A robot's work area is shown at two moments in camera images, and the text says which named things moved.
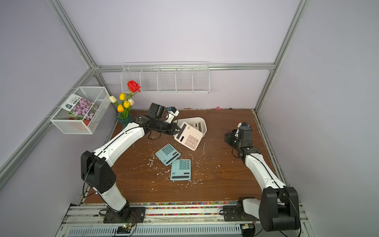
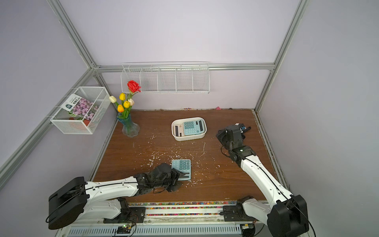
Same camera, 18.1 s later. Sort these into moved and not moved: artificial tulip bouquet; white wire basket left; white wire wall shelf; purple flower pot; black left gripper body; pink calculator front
Moved: black left gripper body; pink calculator front
Not moved: white wire wall shelf; artificial tulip bouquet; white wire basket left; purple flower pot
